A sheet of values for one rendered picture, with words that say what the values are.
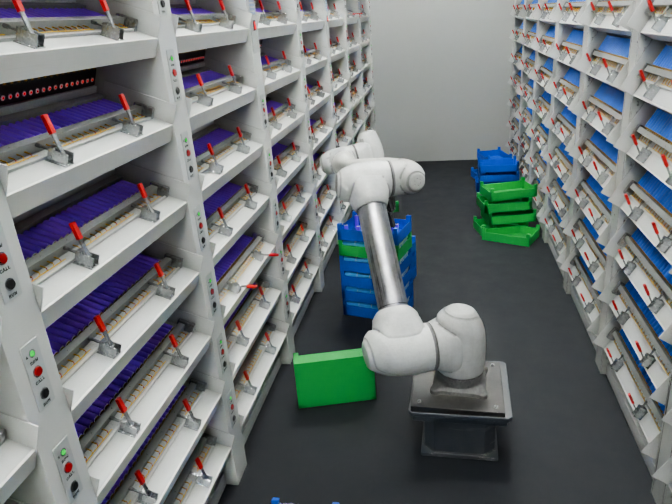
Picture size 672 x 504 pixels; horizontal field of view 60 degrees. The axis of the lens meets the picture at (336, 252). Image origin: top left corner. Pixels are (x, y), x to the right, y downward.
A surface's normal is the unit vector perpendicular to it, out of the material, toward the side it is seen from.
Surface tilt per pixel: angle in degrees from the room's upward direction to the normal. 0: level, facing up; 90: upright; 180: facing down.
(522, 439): 0
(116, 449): 21
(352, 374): 90
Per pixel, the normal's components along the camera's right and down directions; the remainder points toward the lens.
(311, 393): 0.10, 0.37
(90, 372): 0.28, -0.86
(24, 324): 0.98, 0.00
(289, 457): -0.07, -0.92
